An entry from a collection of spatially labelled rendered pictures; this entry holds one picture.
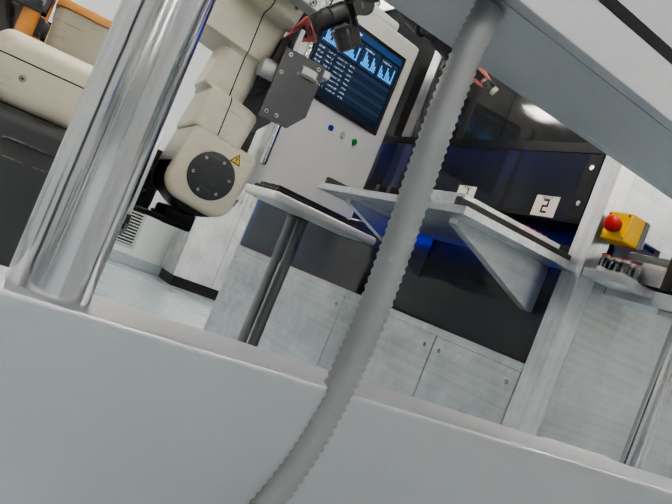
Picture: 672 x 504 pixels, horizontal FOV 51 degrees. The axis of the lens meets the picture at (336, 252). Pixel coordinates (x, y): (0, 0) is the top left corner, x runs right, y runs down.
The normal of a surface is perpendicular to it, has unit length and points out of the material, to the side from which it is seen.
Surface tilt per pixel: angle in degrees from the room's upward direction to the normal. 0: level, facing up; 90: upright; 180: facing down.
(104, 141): 90
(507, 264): 90
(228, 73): 90
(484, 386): 90
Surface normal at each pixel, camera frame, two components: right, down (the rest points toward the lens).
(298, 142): 0.59, 0.21
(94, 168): 0.23, 0.06
